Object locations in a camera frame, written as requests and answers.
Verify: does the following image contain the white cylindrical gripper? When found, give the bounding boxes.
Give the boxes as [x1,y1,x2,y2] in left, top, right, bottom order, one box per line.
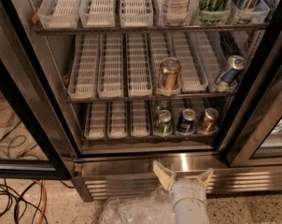
[153,161,214,207]

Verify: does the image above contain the orange can bottom shelf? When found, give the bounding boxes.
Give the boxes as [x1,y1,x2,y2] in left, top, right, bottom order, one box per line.
[198,107,219,133]

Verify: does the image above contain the orange can shelf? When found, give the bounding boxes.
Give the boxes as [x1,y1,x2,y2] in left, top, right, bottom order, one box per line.
[198,107,219,133]
[158,57,181,91]

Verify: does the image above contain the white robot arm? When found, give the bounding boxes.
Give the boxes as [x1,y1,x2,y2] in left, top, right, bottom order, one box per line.
[153,161,214,224]

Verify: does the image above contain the blue can bottom shelf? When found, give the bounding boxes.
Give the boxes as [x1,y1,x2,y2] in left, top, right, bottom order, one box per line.
[176,108,196,133]

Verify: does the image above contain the green can front bottom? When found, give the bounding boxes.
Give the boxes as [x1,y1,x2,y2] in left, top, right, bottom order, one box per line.
[154,109,172,135]

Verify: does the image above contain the green can rear bottom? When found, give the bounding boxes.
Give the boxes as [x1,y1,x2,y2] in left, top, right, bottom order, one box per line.
[155,100,171,113]

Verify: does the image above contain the right glass fridge door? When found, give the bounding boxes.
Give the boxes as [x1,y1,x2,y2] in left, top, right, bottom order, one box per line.
[218,0,282,168]

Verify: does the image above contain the glass fridge door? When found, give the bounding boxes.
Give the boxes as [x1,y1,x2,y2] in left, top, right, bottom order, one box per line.
[218,0,282,168]
[0,0,78,180]

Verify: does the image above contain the steel fridge base grille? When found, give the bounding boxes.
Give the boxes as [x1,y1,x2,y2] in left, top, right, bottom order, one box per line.
[72,152,282,202]

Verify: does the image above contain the orange can middle shelf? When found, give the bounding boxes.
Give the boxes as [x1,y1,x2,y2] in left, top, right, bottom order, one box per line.
[158,57,181,91]

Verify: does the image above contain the blue silver can middle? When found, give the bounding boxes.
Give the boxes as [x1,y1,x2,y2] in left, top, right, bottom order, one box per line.
[215,55,245,87]

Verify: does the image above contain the left glass fridge door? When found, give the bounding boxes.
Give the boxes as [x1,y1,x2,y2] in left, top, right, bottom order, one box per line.
[0,0,78,180]

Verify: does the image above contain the white bottle top shelf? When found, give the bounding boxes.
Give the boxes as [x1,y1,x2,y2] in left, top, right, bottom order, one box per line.
[162,0,190,26]

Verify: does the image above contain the clear plastic bag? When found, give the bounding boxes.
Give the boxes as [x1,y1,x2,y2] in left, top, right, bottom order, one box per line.
[99,186,175,224]

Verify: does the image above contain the tray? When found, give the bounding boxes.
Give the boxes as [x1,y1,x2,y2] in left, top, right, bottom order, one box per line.
[171,33,208,92]
[37,0,81,29]
[107,101,127,138]
[120,0,154,27]
[84,103,106,140]
[67,35,99,100]
[97,35,123,98]
[131,101,150,137]
[148,34,181,96]
[194,32,237,92]
[126,34,152,97]
[78,0,116,28]

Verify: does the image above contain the middle wire shelf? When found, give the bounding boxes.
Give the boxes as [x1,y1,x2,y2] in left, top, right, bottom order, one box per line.
[65,91,236,104]

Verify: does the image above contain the wire shelf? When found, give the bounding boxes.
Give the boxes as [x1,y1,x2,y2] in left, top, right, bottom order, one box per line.
[35,23,267,35]
[81,134,216,145]
[65,91,236,104]

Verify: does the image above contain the bottom wire shelf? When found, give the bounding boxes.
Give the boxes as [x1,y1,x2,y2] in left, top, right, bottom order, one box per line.
[81,134,216,145]

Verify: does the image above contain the orange cable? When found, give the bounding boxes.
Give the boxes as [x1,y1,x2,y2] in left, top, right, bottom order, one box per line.
[32,179,49,224]

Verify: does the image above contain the top wire shelf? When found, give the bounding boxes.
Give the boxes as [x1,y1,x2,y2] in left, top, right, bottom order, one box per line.
[35,23,267,35]

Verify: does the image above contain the black cables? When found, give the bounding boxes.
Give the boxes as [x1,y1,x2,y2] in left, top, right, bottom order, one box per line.
[0,178,49,224]

